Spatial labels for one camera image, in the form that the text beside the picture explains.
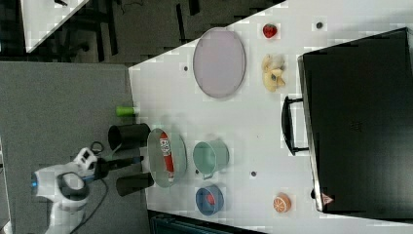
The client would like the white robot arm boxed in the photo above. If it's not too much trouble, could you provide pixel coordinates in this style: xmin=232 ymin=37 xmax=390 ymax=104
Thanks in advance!
xmin=31 ymin=156 xmax=143 ymax=234

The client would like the blue bowl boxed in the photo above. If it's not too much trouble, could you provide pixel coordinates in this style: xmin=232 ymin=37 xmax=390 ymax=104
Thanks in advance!
xmin=195 ymin=185 xmax=224 ymax=216

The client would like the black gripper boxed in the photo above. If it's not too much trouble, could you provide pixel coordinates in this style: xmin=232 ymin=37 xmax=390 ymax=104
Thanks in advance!
xmin=94 ymin=156 xmax=144 ymax=179

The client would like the green oval strainer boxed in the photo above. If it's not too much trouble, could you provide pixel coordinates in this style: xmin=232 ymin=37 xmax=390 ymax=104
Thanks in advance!
xmin=147 ymin=129 xmax=187 ymax=188

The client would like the green metal mug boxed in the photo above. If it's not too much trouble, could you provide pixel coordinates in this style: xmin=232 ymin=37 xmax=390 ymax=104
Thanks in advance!
xmin=192 ymin=139 xmax=229 ymax=179

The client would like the red strawberry in bowl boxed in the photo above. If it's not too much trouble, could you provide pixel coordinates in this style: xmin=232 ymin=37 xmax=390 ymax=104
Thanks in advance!
xmin=206 ymin=194 xmax=215 ymax=205

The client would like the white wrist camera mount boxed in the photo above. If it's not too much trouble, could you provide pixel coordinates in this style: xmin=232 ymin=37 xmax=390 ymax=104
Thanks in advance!
xmin=73 ymin=147 xmax=97 ymax=170

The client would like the orange half slice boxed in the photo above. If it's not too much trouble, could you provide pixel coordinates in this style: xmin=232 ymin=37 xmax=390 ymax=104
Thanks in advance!
xmin=273 ymin=193 xmax=291 ymax=213

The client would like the green lime toy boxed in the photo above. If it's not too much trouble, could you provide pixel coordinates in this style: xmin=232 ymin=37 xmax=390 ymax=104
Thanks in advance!
xmin=116 ymin=106 xmax=140 ymax=117

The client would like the black toaster oven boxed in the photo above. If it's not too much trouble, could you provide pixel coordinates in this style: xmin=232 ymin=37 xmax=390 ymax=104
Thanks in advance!
xmin=297 ymin=27 xmax=413 ymax=223

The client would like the red plush ketchup bottle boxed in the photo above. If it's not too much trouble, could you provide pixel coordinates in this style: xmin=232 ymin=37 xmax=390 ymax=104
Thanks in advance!
xmin=160 ymin=132 xmax=174 ymax=182

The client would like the black cylinder cup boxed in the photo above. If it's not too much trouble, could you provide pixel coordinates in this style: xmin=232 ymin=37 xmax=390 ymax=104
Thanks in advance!
xmin=116 ymin=173 xmax=154 ymax=197

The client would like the black frying pan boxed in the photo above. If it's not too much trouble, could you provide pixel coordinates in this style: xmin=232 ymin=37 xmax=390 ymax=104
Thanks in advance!
xmin=108 ymin=123 xmax=151 ymax=150

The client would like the grey round plate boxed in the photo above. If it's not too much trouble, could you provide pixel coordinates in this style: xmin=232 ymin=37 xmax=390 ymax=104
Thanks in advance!
xmin=193 ymin=27 xmax=246 ymax=98

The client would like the peeled banana toy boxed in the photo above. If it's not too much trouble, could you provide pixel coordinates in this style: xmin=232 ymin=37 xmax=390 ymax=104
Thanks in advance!
xmin=262 ymin=55 xmax=285 ymax=93

